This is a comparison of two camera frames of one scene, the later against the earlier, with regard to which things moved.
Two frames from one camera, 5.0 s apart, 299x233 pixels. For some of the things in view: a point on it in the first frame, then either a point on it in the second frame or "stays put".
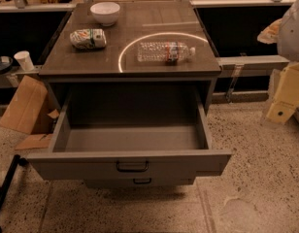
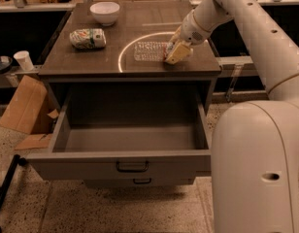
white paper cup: [23, 57] stays put
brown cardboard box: [32, 112] stays put
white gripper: [292, 33] -> [191, 32]
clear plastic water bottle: [165, 52] stays put
